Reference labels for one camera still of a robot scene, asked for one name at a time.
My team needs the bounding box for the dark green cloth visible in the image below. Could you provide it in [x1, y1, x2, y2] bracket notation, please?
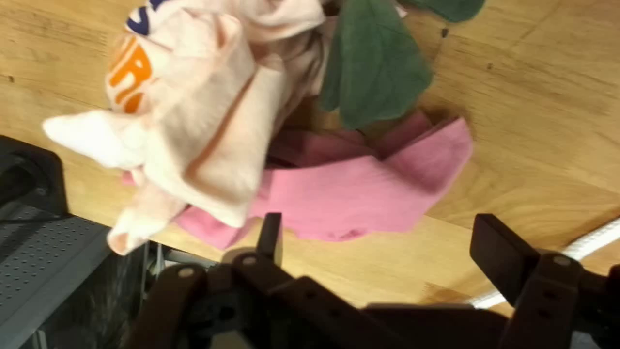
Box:
[318, 0, 485, 127]

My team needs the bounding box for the white rope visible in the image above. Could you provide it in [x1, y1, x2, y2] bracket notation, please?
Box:
[469, 216, 620, 309]

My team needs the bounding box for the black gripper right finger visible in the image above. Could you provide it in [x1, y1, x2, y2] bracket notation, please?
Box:
[469, 213, 539, 306]

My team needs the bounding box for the peach shirt with orange print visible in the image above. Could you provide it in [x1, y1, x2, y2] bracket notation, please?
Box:
[43, 0, 326, 255]

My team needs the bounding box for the pink cloth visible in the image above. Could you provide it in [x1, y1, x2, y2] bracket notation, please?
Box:
[175, 110, 473, 247]

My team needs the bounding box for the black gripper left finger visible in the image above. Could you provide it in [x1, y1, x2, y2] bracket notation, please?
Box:
[256, 213, 281, 263]

